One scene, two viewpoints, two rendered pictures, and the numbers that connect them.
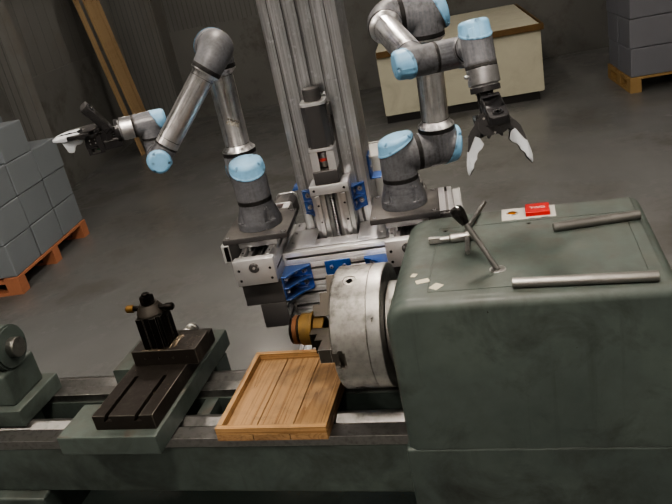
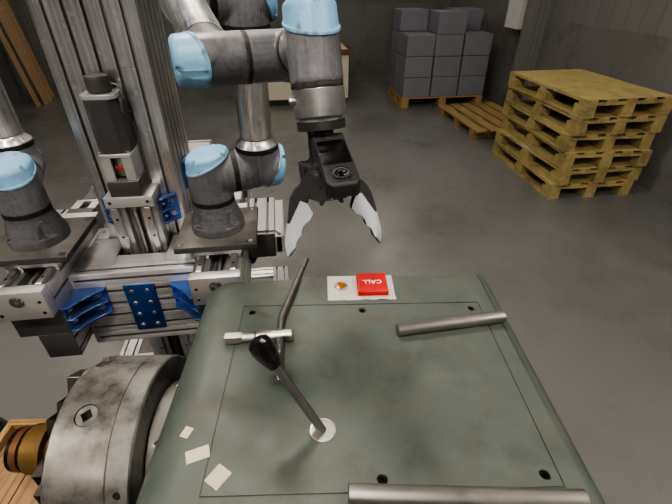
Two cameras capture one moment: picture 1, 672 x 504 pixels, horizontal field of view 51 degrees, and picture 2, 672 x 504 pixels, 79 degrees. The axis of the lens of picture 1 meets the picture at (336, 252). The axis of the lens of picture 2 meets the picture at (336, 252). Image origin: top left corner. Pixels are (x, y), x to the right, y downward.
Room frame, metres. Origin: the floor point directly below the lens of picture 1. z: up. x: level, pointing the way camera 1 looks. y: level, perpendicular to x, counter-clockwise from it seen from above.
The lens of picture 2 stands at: (1.06, -0.26, 1.78)
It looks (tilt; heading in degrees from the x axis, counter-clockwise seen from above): 34 degrees down; 342
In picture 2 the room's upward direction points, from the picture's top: straight up
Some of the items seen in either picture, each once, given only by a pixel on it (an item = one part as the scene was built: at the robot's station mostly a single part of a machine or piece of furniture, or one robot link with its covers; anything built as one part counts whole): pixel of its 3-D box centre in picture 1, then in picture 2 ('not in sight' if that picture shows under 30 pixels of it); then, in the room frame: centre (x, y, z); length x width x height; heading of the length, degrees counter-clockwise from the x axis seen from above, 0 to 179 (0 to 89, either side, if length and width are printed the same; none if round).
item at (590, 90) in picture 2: not in sight; (569, 129); (4.27, -3.83, 0.46); 1.31 x 0.90 x 0.93; 169
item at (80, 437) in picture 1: (151, 386); not in sight; (1.80, 0.62, 0.90); 0.53 x 0.30 x 0.06; 163
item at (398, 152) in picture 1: (399, 154); (211, 172); (2.16, -0.26, 1.33); 0.13 x 0.12 x 0.14; 94
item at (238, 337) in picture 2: (452, 238); (259, 336); (1.57, -0.29, 1.27); 0.12 x 0.02 x 0.02; 77
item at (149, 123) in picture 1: (150, 123); not in sight; (2.34, 0.51, 1.56); 0.11 x 0.08 x 0.09; 100
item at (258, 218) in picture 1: (257, 210); (33, 222); (2.26, 0.23, 1.21); 0.15 x 0.15 x 0.10
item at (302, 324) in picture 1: (309, 328); (45, 448); (1.61, 0.11, 1.08); 0.09 x 0.09 x 0.09; 73
